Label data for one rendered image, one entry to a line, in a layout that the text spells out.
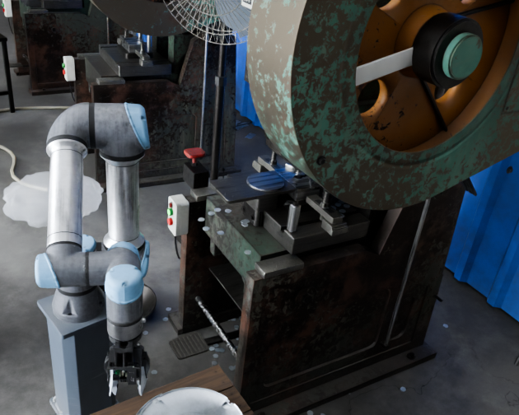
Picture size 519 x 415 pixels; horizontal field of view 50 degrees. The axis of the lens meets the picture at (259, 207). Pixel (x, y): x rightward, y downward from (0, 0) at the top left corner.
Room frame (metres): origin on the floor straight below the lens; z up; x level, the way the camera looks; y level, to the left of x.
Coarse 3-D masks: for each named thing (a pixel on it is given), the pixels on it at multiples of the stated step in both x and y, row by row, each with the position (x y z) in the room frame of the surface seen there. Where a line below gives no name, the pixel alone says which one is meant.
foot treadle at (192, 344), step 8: (184, 336) 1.50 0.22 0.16; (192, 336) 1.51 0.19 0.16; (200, 336) 1.51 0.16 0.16; (216, 336) 1.54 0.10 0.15; (232, 336) 1.55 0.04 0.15; (176, 344) 1.46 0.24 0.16; (184, 344) 1.46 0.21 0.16; (192, 344) 1.47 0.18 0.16; (200, 344) 1.47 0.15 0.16; (208, 344) 1.49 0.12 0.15; (176, 352) 1.42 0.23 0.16; (184, 352) 1.42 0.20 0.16; (192, 352) 1.43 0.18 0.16; (200, 352) 1.44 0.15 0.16
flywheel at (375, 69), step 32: (416, 0) 1.31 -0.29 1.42; (448, 0) 1.36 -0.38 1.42; (480, 0) 1.42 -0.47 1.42; (384, 32) 1.27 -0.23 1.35; (416, 32) 1.26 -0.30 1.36; (448, 32) 1.21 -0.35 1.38; (480, 32) 1.27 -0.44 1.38; (512, 32) 1.48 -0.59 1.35; (384, 64) 1.21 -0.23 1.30; (416, 64) 1.24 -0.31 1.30; (448, 64) 1.20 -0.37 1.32; (480, 64) 1.46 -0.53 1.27; (384, 96) 1.31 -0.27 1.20; (416, 96) 1.35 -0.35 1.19; (448, 96) 1.43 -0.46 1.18; (480, 96) 1.46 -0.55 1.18; (384, 128) 1.30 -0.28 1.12; (416, 128) 1.36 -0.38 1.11; (448, 128) 1.42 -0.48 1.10
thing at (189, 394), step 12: (168, 396) 1.04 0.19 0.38; (180, 396) 1.05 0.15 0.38; (192, 396) 1.05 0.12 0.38; (204, 396) 1.06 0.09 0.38; (216, 396) 1.06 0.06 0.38; (144, 408) 0.99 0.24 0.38; (156, 408) 1.00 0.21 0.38; (168, 408) 1.00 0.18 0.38; (180, 408) 1.00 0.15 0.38; (192, 408) 1.01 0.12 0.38; (204, 408) 1.01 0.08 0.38; (216, 408) 1.02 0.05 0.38; (228, 408) 1.02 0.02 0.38
